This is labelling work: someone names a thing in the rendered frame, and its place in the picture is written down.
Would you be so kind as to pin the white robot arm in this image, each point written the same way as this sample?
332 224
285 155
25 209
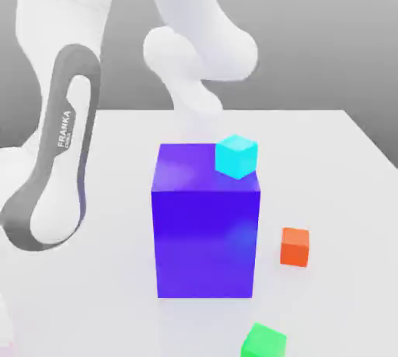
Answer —
62 21

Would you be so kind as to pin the small cyan cube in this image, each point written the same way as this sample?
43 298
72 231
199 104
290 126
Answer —
236 158

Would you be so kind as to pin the small orange cube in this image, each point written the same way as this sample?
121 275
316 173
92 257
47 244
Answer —
294 248

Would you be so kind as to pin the small green cube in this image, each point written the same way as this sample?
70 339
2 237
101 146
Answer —
262 343

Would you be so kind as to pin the large blue box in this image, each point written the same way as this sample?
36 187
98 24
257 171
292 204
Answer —
205 232

